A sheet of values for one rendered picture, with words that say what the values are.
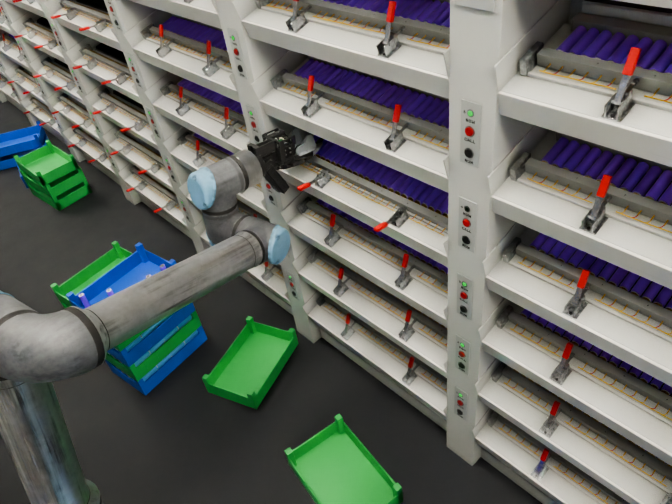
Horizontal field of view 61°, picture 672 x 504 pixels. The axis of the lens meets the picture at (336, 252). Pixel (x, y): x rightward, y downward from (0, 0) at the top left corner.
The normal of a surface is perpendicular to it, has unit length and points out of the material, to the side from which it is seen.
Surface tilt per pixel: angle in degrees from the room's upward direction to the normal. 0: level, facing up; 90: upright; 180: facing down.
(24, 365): 69
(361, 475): 0
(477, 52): 90
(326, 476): 0
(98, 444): 0
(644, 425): 15
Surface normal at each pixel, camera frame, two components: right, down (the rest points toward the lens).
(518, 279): -0.31, -0.59
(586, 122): -0.66, 0.69
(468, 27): -0.72, 0.51
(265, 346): -0.12, -0.75
